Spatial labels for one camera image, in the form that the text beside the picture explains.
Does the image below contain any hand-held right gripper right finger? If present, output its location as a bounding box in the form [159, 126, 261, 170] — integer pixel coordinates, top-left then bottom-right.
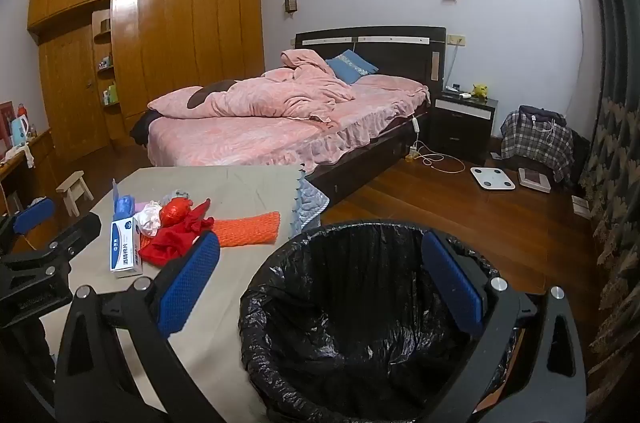
[421, 230, 588, 423]

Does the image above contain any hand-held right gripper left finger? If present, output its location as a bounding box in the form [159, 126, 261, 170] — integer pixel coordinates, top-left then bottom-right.
[54, 230, 236, 423]

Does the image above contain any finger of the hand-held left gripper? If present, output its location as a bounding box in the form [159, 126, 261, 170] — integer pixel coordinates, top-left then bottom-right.
[0, 198, 56, 256]
[0, 212, 102, 301]

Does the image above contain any red glove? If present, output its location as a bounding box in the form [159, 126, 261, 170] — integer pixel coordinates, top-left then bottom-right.
[139, 198, 216, 266]

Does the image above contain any blue plastic bag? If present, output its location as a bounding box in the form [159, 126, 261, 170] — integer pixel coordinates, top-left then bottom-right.
[111, 179, 138, 221]

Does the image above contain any white and blue box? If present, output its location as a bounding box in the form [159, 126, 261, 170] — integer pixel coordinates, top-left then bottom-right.
[110, 215, 145, 279]

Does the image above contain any white plastic bag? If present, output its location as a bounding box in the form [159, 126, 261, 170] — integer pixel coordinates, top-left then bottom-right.
[134, 200, 163, 238]

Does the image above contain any red-orange plastic bag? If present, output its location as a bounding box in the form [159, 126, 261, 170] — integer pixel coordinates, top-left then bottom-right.
[159, 197, 194, 228]

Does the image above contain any orange foam net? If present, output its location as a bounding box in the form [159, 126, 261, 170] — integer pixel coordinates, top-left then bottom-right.
[210, 210, 282, 250]

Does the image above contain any black lined trash bin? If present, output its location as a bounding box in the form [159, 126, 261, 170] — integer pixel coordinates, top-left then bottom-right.
[239, 221, 546, 423]

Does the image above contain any small wooden stool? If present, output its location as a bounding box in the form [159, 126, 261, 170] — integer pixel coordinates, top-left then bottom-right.
[56, 170, 94, 218]

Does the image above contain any wooden desk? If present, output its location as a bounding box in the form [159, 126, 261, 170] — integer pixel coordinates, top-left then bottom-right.
[0, 128, 56, 224]

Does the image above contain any light blue kettle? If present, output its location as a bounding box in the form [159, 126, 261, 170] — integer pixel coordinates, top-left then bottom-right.
[11, 114, 31, 147]

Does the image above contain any beige tablecloth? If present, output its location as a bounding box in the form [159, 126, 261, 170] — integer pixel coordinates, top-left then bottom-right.
[37, 164, 306, 423]

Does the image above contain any white bathroom scale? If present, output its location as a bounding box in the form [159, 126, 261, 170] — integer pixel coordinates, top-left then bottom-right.
[470, 166, 516, 191]

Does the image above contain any black cloth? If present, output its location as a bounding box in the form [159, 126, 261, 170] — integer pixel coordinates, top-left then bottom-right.
[131, 110, 161, 148]

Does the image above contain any pink and white scale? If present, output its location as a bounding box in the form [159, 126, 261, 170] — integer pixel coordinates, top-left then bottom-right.
[517, 168, 552, 192]

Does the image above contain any light blue quilted cloth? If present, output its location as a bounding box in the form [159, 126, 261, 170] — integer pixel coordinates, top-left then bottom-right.
[287, 165, 331, 236]

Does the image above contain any pink bed sheet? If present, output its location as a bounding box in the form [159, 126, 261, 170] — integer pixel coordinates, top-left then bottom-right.
[145, 75, 431, 176]

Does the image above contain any dark nightstand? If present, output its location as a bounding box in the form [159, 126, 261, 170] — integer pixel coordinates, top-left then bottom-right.
[431, 92, 499, 164]

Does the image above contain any plaid cloth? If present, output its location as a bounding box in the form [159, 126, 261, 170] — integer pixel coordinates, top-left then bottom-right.
[500, 110, 575, 184]

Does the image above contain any pink duvet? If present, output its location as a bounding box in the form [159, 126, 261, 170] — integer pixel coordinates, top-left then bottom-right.
[147, 49, 357, 124]

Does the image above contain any dark patterned curtain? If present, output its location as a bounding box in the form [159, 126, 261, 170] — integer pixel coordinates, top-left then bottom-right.
[570, 0, 640, 419]

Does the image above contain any pink pillow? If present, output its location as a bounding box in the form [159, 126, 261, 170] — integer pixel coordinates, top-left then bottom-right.
[352, 74, 431, 96]

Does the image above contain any wooden wardrobe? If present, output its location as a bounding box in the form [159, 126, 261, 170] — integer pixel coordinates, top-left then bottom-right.
[27, 0, 266, 154]

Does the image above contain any blue pillow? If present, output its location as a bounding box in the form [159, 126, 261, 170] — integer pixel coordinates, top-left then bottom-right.
[325, 49, 379, 84]

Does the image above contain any dark wooden bed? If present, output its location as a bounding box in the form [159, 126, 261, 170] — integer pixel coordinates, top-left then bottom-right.
[131, 25, 447, 208]

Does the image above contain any red photo frame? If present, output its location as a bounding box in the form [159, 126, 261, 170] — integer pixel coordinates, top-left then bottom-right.
[0, 101, 16, 154]

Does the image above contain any white floor cable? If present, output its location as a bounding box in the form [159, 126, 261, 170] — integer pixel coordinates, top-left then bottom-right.
[400, 138, 466, 174]

